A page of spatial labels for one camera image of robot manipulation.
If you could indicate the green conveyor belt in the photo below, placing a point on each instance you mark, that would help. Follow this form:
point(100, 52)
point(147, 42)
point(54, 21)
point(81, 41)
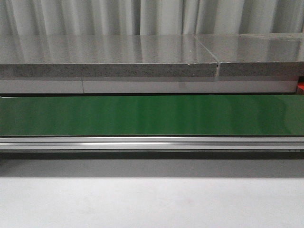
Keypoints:
point(152, 115)

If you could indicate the white cabinet front panel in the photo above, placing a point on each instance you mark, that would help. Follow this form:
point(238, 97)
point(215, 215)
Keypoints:
point(130, 85)

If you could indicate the grey speckled left countertop slab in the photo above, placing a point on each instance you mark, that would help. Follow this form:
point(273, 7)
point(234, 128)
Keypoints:
point(104, 56)

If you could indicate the grey speckled countertop slab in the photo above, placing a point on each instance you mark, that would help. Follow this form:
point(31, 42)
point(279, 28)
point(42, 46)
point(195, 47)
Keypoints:
point(248, 55)
point(104, 56)

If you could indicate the grey speckled right countertop slab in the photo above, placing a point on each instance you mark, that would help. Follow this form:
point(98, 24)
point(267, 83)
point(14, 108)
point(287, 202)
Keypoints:
point(248, 55)

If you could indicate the red plastic tray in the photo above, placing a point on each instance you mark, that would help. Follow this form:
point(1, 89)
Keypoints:
point(300, 88)

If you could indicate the grey pleated curtain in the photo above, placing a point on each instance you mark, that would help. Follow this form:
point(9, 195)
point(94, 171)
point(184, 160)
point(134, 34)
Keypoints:
point(150, 17)

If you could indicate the aluminium conveyor frame rail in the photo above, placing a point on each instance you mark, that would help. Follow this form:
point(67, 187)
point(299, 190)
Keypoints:
point(153, 143)

